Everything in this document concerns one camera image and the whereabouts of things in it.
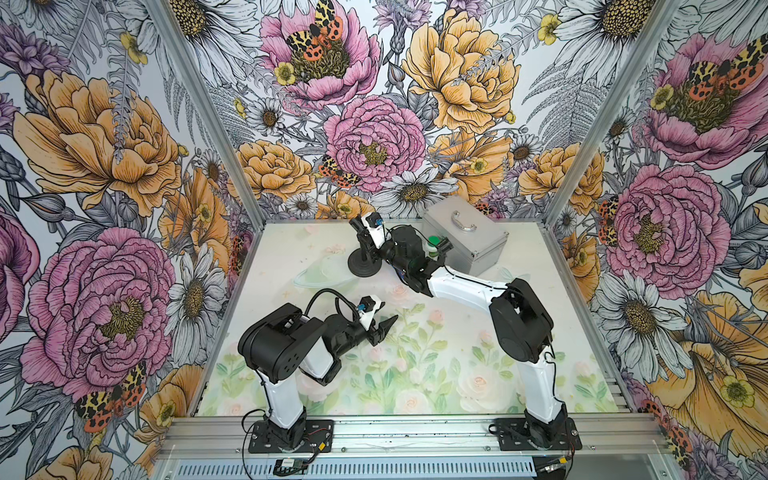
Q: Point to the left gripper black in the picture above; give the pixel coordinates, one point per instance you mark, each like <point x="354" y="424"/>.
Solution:
<point x="377" y="336"/>

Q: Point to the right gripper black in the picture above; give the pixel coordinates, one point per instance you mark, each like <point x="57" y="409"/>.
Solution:
<point x="373" y="251"/>

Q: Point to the white bottle green cap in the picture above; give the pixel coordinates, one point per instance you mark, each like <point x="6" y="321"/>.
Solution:
<point x="432" y="241"/>

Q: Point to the silver aluminium first aid case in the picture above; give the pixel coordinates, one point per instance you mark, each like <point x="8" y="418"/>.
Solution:
<point x="477" y="242"/>

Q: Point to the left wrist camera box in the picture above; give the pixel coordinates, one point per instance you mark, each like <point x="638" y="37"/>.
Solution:
<point x="367" y="308"/>

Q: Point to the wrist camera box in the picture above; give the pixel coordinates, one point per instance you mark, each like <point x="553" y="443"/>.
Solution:
<point x="367" y="308"/>
<point x="376" y="227"/>

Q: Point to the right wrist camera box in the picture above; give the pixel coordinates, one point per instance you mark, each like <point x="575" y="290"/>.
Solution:
<point x="376" y="227"/>

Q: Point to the white perforated cable tray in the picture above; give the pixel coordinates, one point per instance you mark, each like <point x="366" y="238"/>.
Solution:
<point x="483" y="467"/>

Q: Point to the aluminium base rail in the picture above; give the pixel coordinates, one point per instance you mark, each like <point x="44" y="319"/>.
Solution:
<point x="380" y="436"/>

